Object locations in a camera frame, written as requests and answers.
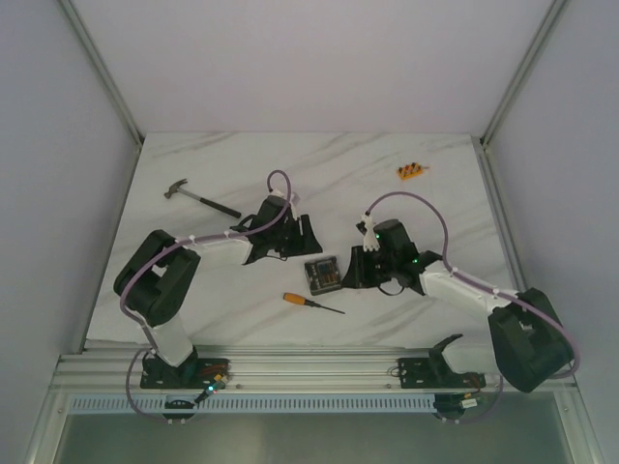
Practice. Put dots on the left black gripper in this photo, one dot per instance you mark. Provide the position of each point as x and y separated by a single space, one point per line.
298 235

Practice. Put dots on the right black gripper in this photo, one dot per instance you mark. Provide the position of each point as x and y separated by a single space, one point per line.
356 275

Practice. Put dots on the black fuse box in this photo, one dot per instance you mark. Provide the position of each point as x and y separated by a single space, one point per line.
317 292

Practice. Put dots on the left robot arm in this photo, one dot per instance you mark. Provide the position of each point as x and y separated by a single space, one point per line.
156 280

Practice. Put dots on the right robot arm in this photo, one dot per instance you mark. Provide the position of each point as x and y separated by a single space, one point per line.
527 344

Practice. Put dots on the orange terminal block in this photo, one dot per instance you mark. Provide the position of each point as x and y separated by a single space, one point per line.
411 171

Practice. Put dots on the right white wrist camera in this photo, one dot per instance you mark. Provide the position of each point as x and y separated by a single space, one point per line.
370 238

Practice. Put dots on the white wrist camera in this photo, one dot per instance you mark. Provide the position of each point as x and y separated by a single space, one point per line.
293 197
370 238

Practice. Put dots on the orange handled screwdriver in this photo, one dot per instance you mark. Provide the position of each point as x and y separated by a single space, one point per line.
296 299

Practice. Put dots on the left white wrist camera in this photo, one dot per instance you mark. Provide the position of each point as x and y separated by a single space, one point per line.
293 197

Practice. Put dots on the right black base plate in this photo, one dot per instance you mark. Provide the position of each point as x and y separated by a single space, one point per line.
429 374

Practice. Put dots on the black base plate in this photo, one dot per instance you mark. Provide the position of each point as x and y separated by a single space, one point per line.
429 374
191 375

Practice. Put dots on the slotted cable duct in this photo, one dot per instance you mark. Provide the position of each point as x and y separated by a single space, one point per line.
245 403

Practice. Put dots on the hammer with black handle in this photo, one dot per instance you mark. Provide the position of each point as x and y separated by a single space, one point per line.
178 188

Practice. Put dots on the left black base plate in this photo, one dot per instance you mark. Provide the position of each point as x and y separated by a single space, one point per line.
191 375

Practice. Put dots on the aluminium mounting rail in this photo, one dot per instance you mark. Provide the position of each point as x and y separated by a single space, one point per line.
103 368

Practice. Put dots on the right aluminium frame post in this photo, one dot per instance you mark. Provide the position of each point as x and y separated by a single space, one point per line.
524 69

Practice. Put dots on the aluminium frame post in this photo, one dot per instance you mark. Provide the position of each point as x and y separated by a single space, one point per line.
524 69
96 60

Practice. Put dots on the left aluminium frame post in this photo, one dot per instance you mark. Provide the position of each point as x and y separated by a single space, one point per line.
96 60

